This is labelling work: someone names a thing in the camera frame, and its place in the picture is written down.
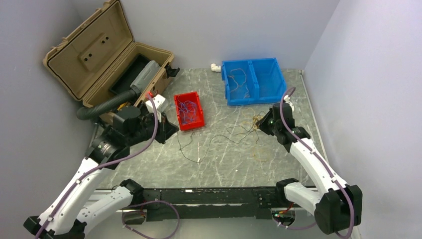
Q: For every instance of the blue divided plastic bin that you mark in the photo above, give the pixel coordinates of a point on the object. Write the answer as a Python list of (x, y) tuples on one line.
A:
[(252, 81)]

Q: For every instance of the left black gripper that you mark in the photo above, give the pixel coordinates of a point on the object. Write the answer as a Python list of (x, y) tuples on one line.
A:
[(165, 130)]

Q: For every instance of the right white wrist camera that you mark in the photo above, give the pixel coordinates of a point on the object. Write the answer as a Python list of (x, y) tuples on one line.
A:
[(287, 99)]

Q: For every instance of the white pipe elbow fitting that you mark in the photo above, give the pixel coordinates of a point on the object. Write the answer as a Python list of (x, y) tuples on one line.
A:
[(215, 68)]

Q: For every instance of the grey canister in toolbox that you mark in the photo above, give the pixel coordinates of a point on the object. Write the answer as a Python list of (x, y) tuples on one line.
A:
[(143, 79)]

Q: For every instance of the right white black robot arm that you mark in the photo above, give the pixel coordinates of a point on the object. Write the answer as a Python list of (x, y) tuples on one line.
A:
[(335, 205)]

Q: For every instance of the red plastic bin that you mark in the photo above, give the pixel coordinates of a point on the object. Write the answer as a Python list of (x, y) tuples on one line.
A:
[(189, 111)]

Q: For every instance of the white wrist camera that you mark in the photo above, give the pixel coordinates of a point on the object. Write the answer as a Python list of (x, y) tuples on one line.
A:
[(287, 99), (160, 102)]

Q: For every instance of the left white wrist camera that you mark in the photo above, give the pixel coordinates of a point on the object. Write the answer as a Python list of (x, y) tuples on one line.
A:
[(160, 102)]

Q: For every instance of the tan open toolbox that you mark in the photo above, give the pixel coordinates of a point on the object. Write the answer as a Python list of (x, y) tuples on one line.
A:
[(95, 55)]

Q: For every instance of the black aluminium base frame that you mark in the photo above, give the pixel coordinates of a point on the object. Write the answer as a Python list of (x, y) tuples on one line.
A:
[(207, 203)]

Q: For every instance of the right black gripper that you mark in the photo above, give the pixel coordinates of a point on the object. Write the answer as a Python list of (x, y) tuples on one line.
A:
[(262, 124)]

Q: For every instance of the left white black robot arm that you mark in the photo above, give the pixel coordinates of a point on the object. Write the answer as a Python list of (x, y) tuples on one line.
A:
[(68, 217)]

